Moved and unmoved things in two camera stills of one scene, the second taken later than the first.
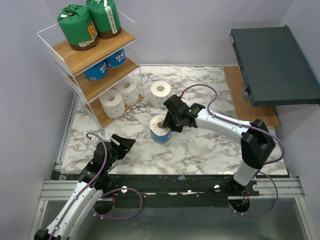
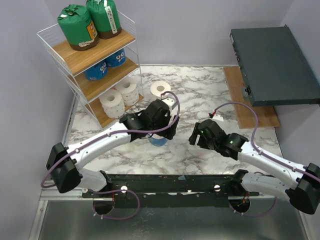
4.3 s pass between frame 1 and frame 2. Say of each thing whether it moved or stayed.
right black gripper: moved
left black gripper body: moved
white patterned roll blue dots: stayed
